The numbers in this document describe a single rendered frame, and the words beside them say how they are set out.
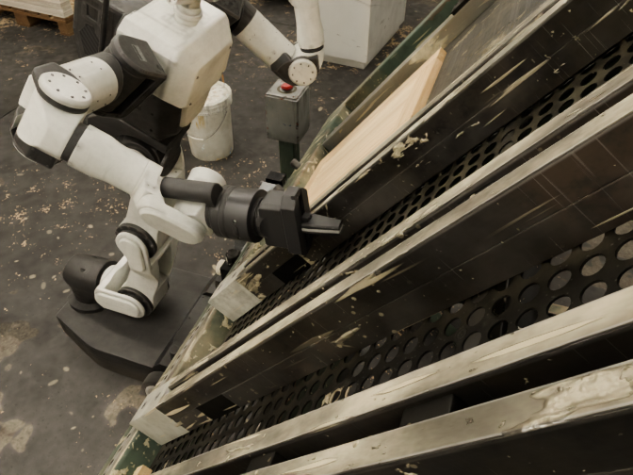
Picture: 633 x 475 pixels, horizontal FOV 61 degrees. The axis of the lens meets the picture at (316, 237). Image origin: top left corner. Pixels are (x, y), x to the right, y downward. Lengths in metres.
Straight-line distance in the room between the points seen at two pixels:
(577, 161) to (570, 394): 0.19
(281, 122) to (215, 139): 1.26
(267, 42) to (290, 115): 0.40
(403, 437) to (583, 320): 0.11
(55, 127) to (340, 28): 3.31
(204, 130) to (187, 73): 1.83
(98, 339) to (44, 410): 0.32
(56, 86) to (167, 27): 0.43
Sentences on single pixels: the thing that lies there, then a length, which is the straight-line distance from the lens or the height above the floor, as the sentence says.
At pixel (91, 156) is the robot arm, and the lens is 0.90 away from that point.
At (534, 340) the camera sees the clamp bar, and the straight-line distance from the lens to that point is 0.28.
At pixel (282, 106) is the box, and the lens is 1.85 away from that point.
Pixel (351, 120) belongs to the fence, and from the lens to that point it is 1.57.
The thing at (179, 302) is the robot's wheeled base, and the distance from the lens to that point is 2.21.
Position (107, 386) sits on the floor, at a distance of 2.27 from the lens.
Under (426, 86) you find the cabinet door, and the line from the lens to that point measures 1.18.
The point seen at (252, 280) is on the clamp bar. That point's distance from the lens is 1.06.
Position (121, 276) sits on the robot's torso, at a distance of 2.18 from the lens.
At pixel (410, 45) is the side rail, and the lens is 1.70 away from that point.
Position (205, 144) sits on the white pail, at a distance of 3.13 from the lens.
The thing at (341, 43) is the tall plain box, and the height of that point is 0.17.
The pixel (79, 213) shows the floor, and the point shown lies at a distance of 3.03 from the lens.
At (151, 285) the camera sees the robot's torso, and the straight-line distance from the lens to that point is 1.98.
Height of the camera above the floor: 1.82
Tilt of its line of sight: 43 degrees down
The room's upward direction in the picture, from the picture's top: straight up
